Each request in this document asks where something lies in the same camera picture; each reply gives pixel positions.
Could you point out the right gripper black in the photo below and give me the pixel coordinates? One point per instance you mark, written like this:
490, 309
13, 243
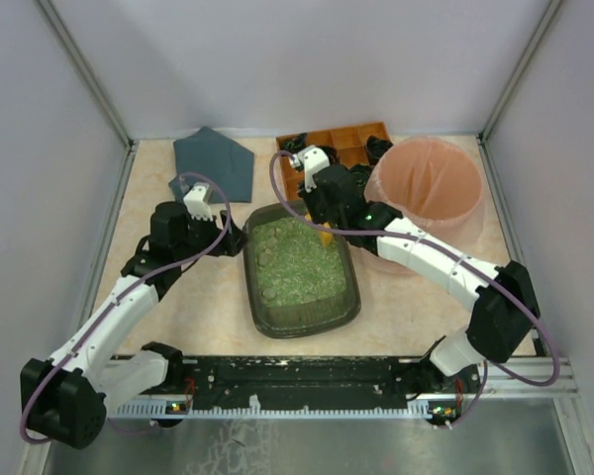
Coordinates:
324, 207

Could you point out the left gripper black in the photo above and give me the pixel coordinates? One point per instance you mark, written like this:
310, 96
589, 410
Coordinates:
223, 230

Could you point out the yellow litter scoop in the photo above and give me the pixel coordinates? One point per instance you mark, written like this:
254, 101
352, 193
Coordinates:
325, 236

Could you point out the dark grey litter box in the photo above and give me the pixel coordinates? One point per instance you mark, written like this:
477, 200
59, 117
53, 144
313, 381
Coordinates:
302, 320

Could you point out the trash bin with pink bag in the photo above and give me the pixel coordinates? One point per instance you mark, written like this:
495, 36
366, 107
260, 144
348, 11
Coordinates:
435, 184

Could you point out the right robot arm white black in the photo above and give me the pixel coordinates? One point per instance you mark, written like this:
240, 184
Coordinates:
501, 300

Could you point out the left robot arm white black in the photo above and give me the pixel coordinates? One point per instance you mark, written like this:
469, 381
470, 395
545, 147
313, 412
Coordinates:
69, 396

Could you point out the green litter pellets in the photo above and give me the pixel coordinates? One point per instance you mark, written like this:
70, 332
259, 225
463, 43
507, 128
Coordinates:
292, 267

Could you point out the rolled tie yellow floral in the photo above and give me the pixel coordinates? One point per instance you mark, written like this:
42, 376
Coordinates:
361, 173

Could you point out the rolled tie orange pattern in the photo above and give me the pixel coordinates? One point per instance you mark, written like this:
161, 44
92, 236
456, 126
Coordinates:
331, 153

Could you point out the orange wooden compartment tray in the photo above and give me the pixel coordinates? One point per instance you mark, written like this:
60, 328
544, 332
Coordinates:
349, 141

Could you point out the rolled tie dark grey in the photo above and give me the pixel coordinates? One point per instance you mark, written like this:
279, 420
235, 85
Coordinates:
375, 148

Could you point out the rolled tie green pattern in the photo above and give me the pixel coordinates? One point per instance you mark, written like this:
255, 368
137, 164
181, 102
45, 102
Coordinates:
294, 144

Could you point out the folded grey-blue cloth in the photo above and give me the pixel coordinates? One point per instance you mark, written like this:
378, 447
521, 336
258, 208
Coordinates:
217, 157

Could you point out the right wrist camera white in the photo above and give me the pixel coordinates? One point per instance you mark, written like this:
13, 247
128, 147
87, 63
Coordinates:
309, 161

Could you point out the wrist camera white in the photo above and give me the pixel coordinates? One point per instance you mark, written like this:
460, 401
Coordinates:
196, 201
309, 161

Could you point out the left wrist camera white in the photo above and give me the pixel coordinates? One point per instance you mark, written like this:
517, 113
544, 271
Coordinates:
196, 201

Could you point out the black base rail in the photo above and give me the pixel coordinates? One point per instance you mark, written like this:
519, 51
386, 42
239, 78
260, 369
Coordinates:
305, 388

